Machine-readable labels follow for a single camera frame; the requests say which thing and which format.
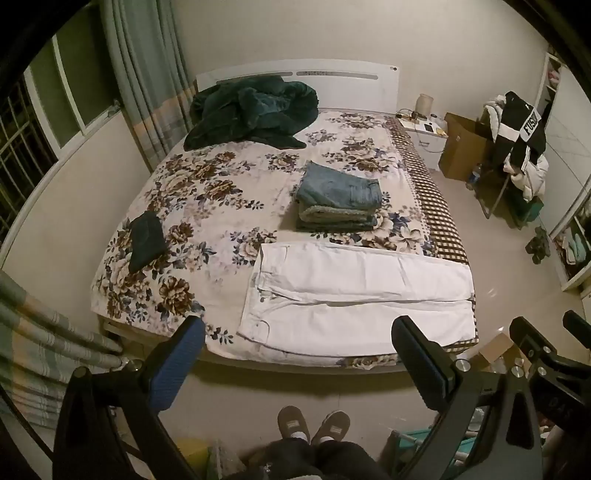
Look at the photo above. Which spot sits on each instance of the green striped curtain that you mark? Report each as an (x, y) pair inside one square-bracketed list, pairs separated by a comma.
[(147, 78), (51, 341)]

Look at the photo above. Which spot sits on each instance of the black and white jacket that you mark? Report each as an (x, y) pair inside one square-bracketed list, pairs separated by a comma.
[(524, 127)]

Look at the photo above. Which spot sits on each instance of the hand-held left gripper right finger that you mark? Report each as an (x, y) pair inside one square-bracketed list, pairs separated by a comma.
[(418, 362)]

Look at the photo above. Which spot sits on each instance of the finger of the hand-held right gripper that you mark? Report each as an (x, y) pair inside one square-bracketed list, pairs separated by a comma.
[(579, 323), (528, 336)]

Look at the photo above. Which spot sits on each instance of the white framed window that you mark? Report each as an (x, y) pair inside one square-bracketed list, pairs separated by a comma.
[(46, 101)]

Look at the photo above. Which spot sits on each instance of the teal basket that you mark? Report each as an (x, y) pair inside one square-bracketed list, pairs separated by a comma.
[(415, 443)]

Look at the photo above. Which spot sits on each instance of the yellow container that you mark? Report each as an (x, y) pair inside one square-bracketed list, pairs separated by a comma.
[(191, 450)]

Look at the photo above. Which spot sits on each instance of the white bed headboard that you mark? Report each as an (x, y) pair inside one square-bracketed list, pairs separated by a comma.
[(346, 83)]

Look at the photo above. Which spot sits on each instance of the plastic bottle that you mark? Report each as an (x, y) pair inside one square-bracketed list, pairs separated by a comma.
[(473, 177)]

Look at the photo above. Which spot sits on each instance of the white pants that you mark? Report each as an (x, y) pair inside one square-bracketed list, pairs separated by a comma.
[(341, 295)]

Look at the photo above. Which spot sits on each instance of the folded blue jeans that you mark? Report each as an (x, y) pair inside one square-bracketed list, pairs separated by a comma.
[(339, 187)]

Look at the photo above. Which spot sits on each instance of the person's right slipper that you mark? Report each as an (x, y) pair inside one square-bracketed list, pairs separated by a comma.
[(331, 427)]

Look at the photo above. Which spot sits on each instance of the floral covered bed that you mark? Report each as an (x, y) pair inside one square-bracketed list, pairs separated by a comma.
[(231, 207)]

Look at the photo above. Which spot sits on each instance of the person's left slipper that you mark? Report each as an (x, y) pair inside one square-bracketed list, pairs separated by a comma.
[(292, 422)]

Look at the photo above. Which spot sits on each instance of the beige table lamp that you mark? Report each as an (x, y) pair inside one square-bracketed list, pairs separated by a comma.
[(425, 104)]

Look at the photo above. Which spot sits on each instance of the brown checked bed sheet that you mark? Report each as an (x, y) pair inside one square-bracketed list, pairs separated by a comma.
[(429, 198)]

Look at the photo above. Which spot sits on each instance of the white wardrobe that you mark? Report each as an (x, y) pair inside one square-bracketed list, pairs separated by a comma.
[(570, 161)]

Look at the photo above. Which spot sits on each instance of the person's leg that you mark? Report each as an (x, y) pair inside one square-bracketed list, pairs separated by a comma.
[(351, 461), (281, 461)]

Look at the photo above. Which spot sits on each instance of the person's left leg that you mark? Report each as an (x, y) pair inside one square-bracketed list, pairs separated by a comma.
[(281, 461)]

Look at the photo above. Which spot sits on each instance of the person's slipper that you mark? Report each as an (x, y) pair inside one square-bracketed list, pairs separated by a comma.
[(292, 422), (331, 427)]

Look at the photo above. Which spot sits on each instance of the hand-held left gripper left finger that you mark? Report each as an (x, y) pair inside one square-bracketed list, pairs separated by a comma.
[(181, 362)]

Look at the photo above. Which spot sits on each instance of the green bin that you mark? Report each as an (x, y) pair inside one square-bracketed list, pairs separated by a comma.
[(531, 210)]

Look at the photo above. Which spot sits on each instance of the small cardboard box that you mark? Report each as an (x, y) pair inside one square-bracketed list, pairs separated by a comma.
[(498, 351)]

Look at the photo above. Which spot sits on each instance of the large cardboard box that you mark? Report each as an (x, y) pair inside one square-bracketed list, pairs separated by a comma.
[(461, 147)]

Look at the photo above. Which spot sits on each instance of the person's right leg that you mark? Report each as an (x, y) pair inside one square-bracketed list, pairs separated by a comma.
[(351, 461)]

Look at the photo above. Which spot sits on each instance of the pair of dark slippers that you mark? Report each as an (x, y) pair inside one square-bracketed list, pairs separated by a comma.
[(538, 244)]

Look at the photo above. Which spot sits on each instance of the white nightstand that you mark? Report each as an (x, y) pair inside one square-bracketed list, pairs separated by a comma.
[(427, 143)]

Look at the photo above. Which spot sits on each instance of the folded green fleece pants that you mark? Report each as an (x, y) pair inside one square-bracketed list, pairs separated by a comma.
[(337, 219)]

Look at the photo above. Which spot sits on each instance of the dark green quilt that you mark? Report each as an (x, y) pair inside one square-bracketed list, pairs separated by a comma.
[(251, 113)]

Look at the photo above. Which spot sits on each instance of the dark green folded cloth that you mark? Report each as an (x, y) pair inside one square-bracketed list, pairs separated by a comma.
[(147, 240)]

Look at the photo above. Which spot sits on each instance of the chair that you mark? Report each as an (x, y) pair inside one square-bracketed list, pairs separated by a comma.
[(496, 189)]

